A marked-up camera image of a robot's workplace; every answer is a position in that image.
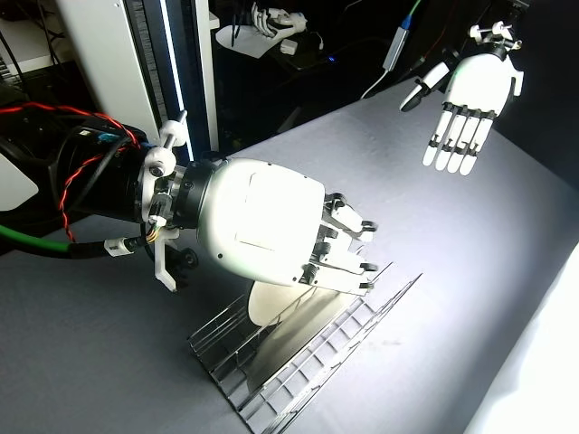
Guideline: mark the white charger block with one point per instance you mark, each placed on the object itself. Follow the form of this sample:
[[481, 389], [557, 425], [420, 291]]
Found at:
[[289, 46]]

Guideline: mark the white robot torso column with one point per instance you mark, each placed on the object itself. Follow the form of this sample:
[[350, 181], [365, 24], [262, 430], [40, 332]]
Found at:
[[113, 68]]

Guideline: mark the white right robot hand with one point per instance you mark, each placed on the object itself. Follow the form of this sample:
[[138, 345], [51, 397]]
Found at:
[[262, 217]]

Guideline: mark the grey usb hub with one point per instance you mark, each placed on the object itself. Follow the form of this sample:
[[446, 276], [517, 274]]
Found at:
[[395, 47]]

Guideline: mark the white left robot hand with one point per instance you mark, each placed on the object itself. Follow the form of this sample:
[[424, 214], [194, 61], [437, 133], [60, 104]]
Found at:
[[479, 81]]

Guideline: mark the white paper sheet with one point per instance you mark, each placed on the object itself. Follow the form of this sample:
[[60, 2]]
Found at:
[[240, 40]]

